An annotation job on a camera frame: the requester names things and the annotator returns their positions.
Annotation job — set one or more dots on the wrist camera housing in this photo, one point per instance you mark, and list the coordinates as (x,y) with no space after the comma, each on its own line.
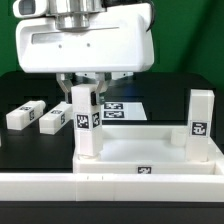
(30,8)

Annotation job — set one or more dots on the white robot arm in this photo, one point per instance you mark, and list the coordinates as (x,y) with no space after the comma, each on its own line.
(101,38)

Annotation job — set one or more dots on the white L-shaped fence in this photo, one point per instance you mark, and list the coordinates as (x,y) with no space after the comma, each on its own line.
(70,186)

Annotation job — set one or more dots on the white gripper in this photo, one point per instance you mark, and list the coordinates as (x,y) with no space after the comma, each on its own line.
(87,37)

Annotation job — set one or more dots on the white desk top tray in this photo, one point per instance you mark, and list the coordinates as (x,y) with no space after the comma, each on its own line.
(148,149)

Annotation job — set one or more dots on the marker tag sheet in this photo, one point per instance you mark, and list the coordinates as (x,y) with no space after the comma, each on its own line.
(123,111)

